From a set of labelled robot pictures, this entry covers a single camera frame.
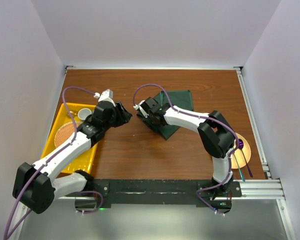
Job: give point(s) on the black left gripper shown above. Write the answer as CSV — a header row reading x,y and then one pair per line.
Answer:
x,y
124,116

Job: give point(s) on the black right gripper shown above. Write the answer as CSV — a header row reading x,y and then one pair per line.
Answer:
x,y
148,119

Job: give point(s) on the green cloth napkin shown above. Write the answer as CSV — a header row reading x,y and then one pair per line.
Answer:
x,y
180,98

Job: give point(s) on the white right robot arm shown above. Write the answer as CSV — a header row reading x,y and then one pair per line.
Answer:
x,y
217,136

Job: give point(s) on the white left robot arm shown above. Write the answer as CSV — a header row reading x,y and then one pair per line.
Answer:
x,y
36,185

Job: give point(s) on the white cup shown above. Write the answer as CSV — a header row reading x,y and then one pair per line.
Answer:
x,y
84,113

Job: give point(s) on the woven round coaster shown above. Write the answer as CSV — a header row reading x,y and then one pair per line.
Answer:
x,y
63,134

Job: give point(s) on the yellow plastic tray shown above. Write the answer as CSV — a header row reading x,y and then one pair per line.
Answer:
x,y
85,160

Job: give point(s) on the purple spoon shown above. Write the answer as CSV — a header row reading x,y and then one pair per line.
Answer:
x,y
241,146

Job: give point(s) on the round wooden plate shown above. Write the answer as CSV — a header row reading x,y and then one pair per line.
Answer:
x,y
241,156

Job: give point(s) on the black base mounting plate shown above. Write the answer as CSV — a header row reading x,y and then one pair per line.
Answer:
x,y
159,192

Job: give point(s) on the iridescent fork on plate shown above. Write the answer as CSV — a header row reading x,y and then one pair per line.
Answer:
x,y
238,167

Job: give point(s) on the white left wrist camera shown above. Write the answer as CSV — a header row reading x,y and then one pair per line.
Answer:
x,y
105,96

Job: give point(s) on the aluminium frame rail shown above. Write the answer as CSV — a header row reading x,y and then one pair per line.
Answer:
x,y
264,189

